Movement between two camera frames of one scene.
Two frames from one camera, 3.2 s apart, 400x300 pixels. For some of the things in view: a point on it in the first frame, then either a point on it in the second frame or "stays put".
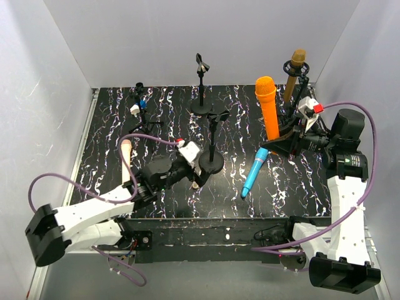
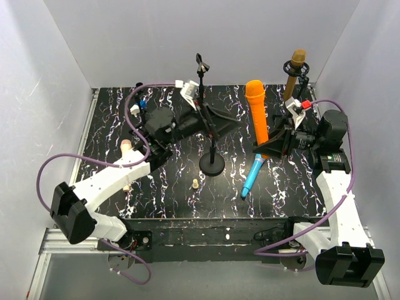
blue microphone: [260, 160] stays put
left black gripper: [194, 172] to [204, 117]
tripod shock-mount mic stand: [299, 71] stays put
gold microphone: [298, 57] stays put
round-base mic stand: [212, 160] stays put
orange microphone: [265, 88] to [255, 92]
